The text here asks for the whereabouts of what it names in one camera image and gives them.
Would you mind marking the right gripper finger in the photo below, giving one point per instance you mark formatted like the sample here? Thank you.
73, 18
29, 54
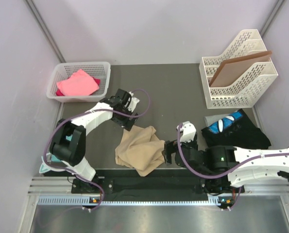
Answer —
168, 158
170, 146

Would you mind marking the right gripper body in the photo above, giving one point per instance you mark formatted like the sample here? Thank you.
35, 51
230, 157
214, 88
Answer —
190, 144

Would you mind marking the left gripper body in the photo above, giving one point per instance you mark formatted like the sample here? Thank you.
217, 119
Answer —
119, 120

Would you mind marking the beige t shirt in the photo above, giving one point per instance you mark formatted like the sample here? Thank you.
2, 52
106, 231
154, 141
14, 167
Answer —
140, 149

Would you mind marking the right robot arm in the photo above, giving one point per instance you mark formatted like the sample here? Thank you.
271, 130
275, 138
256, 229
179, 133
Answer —
224, 169

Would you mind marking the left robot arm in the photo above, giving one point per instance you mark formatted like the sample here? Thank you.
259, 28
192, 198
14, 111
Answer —
68, 143

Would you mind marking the white plastic basket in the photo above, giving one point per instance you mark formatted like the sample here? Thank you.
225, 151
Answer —
79, 81

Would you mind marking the pink folded t shirt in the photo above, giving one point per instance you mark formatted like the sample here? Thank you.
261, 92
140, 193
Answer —
78, 83

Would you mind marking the grey t shirt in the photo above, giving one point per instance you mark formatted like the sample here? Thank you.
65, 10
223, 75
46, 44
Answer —
209, 120

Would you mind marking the black graphic t shirt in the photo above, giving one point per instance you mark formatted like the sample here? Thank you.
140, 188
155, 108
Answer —
235, 129

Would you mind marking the white file organizer rack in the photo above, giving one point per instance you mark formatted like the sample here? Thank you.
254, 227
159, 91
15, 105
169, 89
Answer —
250, 86

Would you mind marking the teal headphones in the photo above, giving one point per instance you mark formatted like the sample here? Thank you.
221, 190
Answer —
51, 162

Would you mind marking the brown cardboard sheet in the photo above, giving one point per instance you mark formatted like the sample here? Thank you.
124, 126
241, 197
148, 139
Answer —
231, 69

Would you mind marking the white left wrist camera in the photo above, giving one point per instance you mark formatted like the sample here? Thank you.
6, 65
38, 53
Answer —
132, 102

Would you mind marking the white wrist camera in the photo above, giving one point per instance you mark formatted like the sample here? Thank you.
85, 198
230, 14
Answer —
186, 132
132, 102

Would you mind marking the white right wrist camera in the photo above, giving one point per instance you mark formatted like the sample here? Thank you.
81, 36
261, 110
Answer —
186, 132

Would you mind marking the aluminium frame rail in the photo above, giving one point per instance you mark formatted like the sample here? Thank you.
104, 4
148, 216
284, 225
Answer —
60, 186

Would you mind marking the grey slotted cable duct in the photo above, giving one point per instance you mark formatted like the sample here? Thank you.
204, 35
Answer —
93, 201

